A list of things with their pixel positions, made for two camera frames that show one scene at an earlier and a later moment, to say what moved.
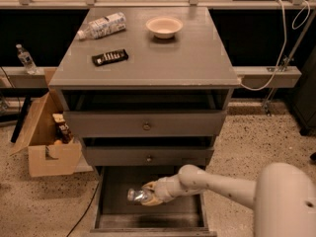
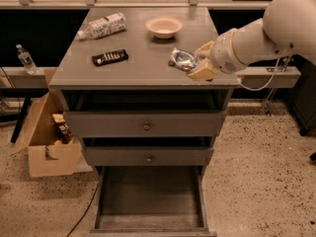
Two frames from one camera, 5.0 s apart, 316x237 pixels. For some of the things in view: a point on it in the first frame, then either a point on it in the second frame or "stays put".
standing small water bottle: (27, 60) stays put
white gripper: (163, 189) → (222, 53)
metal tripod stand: (286, 61) stays put
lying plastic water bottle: (105, 26) stays put
